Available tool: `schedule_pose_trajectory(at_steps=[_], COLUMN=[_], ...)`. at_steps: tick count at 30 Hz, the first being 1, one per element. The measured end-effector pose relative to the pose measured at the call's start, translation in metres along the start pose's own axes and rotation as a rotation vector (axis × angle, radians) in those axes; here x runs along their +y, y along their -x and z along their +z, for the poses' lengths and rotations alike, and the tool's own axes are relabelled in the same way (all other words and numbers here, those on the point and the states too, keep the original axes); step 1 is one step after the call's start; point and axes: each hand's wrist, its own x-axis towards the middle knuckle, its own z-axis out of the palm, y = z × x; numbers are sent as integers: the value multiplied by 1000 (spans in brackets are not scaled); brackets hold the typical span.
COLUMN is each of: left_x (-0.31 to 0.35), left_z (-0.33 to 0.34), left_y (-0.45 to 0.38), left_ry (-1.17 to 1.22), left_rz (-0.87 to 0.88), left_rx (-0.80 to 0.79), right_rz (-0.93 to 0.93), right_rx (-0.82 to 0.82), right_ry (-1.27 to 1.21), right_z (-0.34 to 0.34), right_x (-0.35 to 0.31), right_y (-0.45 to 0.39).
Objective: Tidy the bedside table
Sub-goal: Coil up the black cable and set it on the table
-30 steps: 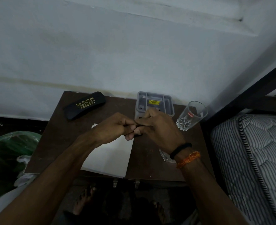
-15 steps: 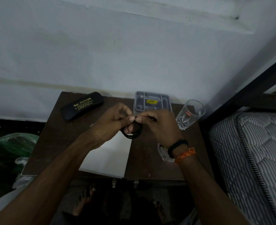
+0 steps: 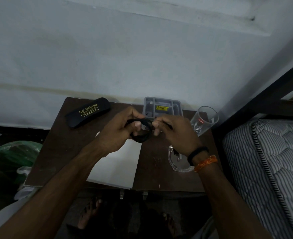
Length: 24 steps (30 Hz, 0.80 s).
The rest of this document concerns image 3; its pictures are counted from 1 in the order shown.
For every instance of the person's right hand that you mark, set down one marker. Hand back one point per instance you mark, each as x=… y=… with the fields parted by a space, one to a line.
x=178 y=134

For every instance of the person's left hand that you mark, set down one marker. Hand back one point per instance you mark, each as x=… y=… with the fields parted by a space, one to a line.
x=116 y=134

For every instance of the black glasses case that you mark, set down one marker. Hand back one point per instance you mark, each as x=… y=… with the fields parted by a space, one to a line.
x=86 y=113

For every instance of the pink-white wrapper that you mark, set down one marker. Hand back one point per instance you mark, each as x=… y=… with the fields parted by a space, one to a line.
x=24 y=181

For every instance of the person's left forearm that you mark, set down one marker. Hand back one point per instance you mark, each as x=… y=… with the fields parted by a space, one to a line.
x=49 y=196

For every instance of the person's right forearm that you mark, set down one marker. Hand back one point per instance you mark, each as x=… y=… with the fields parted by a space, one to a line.
x=231 y=204

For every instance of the person's left foot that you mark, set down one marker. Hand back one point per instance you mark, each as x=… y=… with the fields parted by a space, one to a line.
x=89 y=212

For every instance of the person's foot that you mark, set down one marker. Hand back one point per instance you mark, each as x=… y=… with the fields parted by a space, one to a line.
x=168 y=224
x=89 y=212

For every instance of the person's right foot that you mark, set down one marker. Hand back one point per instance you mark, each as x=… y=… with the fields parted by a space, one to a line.
x=168 y=224

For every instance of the black wristband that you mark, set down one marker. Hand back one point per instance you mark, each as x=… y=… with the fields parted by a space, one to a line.
x=196 y=154

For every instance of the grey plastic organizer box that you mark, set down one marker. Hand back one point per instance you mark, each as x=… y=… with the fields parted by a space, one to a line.
x=176 y=107

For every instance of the clear drinking glass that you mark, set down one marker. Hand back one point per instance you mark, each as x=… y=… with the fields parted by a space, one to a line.
x=206 y=119

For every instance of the clear glass ashtray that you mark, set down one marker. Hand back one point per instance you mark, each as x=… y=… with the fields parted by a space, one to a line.
x=178 y=167

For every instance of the white paper napkin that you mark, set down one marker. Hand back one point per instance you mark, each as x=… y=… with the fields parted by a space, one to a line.
x=116 y=169

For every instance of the metal drawer latch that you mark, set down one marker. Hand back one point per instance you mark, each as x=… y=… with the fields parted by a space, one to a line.
x=122 y=194
x=144 y=195

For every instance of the grey striped quilted mattress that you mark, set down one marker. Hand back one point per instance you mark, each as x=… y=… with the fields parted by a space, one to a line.
x=268 y=171

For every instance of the green lined waste bin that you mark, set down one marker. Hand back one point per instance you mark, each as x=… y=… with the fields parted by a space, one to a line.
x=4 y=166

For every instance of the black bed frame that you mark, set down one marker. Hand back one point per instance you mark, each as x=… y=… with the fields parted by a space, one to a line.
x=260 y=97

